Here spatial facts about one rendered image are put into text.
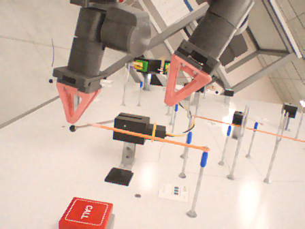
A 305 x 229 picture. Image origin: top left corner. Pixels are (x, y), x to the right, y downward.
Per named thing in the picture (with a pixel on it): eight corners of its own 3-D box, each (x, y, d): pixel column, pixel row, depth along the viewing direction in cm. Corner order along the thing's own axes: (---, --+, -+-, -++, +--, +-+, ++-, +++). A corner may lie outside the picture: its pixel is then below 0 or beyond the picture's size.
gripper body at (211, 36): (211, 69, 47) (234, 34, 45) (214, 73, 37) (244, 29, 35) (180, 50, 47) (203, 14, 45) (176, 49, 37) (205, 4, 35)
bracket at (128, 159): (124, 157, 51) (126, 133, 50) (136, 159, 51) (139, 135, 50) (118, 167, 47) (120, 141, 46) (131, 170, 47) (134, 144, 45)
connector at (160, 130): (139, 131, 49) (141, 121, 48) (165, 136, 49) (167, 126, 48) (137, 138, 46) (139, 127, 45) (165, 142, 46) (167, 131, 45)
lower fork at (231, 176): (236, 180, 48) (254, 107, 44) (227, 180, 48) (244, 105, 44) (233, 176, 50) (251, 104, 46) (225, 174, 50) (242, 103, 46)
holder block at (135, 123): (118, 131, 50) (120, 112, 49) (147, 137, 50) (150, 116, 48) (112, 139, 46) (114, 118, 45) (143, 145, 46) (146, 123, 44)
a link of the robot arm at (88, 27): (97, 6, 46) (74, -2, 41) (126, 13, 44) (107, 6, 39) (87, 43, 48) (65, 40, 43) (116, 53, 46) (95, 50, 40)
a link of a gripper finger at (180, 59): (186, 110, 47) (216, 65, 44) (184, 120, 40) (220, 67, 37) (154, 88, 47) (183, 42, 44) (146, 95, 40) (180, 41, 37)
